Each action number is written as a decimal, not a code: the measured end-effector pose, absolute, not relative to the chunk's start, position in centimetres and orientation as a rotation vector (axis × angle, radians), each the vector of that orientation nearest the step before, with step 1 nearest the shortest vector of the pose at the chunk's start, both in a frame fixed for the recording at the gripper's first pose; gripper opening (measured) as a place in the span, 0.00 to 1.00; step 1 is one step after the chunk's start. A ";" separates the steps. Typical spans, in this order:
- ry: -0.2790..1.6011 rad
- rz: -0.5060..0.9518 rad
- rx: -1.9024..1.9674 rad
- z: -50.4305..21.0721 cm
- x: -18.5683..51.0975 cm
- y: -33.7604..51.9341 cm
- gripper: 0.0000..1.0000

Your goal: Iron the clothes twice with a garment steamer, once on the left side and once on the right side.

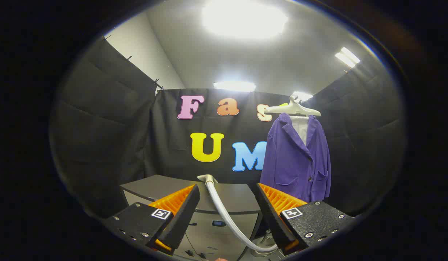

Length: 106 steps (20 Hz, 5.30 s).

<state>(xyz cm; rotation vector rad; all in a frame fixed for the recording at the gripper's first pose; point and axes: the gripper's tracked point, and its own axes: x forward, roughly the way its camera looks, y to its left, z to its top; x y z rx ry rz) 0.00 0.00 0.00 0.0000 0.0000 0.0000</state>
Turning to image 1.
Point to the twin tube ceiling light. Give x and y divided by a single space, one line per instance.
347 57

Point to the grey cabinet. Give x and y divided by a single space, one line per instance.
162 186

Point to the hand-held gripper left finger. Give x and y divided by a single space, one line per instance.
184 214

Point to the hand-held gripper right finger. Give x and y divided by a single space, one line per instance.
271 214

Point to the white shirt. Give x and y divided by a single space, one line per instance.
301 128

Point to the large round ceiling light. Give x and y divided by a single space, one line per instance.
243 18

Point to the white clothes hanger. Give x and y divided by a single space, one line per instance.
294 108

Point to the ceiling light panel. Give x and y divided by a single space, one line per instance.
234 86
302 95

